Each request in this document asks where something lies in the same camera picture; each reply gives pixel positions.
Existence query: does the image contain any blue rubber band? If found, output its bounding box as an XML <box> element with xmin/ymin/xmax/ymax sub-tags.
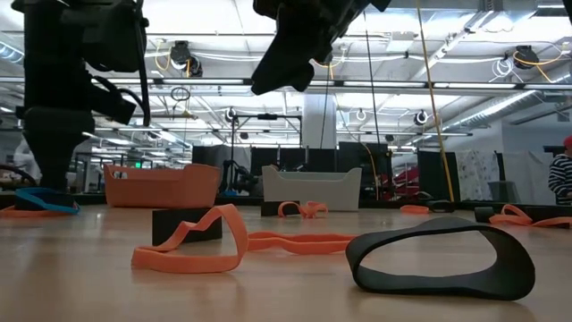
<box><xmin>14</xmin><ymin>186</ymin><xmax>81</xmax><ymax>216</ymax></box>

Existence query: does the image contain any black hanging power cable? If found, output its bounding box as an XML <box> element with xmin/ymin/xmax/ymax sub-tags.
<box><xmin>362</xmin><ymin>11</ymin><xmax>382</xmax><ymax>201</ymax></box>

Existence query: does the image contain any dark grey partition panel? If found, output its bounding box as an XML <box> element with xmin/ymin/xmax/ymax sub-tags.
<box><xmin>191</xmin><ymin>143</ymin><xmax>252</xmax><ymax>180</ymax></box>

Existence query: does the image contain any narrow black panel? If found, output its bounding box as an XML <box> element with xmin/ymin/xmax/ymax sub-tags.
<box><xmin>417</xmin><ymin>150</ymin><xmax>458</xmax><ymax>202</ymax></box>

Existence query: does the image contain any thin black hanging cable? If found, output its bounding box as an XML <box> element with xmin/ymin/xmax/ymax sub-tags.
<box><xmin>319</xmin><ymin>62</ymin><xmax>332</xmax><ymax>149</ymax></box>

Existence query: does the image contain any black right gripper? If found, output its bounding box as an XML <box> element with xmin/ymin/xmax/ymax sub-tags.
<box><xmin>250</xmin><ymin>0</ymin><xmax>372</xmax><ymax>96</ymax></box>

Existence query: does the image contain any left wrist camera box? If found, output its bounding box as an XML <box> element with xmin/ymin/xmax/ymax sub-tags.
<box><xmin>91</xmin><ymin>81</ymin><xmax>138</xmax><ymax>127</ymax></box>

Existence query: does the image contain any white robot figure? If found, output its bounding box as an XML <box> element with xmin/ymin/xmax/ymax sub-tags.
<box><xmin>12</xmin><ymin>136</ymin><xmax>44</xmax><ymax>181</ymax></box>

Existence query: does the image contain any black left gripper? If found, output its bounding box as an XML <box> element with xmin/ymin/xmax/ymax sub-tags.
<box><xmin>16</xmin><ymin>8</ymin><xmax>97</xmax><ymax>191</ymax></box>

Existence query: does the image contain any black aluminium table frame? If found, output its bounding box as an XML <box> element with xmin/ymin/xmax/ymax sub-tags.
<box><xmin>0</xmin><ymin>191</ymin><xmax>572</xmax><ymax>230</ymax></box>

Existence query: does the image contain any black ceiling cable reel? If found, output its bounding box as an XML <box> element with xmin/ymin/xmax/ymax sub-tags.
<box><xmin>169</xmin><ymin>39</ymin><xmax>205</xmax><ymax>78</ymax></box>
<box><xmin>512</xmin><ymin>44</ymin><xmax>541</xmax><ymax>71</ymax></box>

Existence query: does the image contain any patterned white cloth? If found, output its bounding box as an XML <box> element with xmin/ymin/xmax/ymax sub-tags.
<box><xmin>455</xmin><ymin>149</ymin><xmax>501</xmax><ymax>202</ymax></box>

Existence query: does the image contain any black metal gantry stand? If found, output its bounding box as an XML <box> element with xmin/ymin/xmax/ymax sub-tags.
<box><xmin>229</xmin><ymin>113</ymin><xmax>304</xmax><ymax>198</ymax></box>

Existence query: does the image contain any black curved tube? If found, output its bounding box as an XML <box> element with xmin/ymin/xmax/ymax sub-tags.
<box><xmin>0</xmin><ymin>163</ymin><xmax>28</xmax><ymax>182</ymax></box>

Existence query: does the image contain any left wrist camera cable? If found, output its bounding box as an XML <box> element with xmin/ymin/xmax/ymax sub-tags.
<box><xmin>91</xmin><ymin>13</ymin><xmax>152</xmax><ymax>130</ymax></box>

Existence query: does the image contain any person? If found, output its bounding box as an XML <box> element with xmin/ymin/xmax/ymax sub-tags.
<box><xmin>548</xmin><ymin>135</ymin><xmax>572</xmax><ymax>201</ymax></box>

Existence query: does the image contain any grey chair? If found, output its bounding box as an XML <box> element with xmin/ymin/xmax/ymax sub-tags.
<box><xmin>486</xmin><ymin>180</ymin><xmax>522</xmax><ymax>205</ymax></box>

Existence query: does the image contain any yellow-orange power cable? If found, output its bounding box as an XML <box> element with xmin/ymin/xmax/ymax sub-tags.
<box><xmin>415</xmin><ymin>0</ymin><xmax>456</xmax><ymax>203</ymax></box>

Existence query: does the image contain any red object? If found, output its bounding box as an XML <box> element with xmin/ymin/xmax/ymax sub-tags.
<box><xmin>394</xmin><ymin>167</ymin><xmax>421</xmax><ymax>198</ymax></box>

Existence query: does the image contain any orange plastic basket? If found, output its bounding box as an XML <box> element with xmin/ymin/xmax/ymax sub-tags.
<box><xmin>103</xmin><ymin>163</ymin><xmax>223</xmax><ymax>209</ymax></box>

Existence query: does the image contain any light grey plastic basket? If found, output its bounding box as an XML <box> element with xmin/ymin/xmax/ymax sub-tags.
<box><xmin>261</xmin><ymin>163</ymin><xmax>363</xmax><ymax>212</ymax></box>

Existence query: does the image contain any hanging black cable ring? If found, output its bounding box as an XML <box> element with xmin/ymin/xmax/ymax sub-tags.
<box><xmin>170</xmin><ymin>86</ymin><xmax>192</xmax><ymax>103</ymax></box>

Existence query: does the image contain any black partition panel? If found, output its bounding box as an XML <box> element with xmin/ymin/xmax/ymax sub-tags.
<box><xmin>249</xmin><ymin>147</ymin><xmax>337</xmax><ymax>174</ymax></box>

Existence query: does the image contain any long ceiling light rail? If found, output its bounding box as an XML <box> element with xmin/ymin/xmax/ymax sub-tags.
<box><xmin>0</xmin><ymin>76</ymin><xmax>572</xmax><ymax>89</ymax></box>

